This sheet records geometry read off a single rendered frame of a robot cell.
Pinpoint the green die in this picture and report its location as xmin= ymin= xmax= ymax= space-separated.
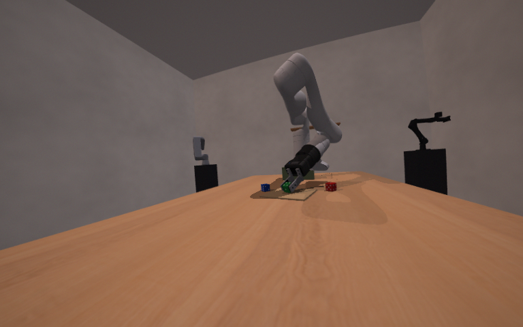
xmin=282 ymin=182 xmax=291 ymax=193

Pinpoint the red die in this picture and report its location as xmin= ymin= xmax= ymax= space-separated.
xmin=326 ymin=182 xmax=336 ymax=191

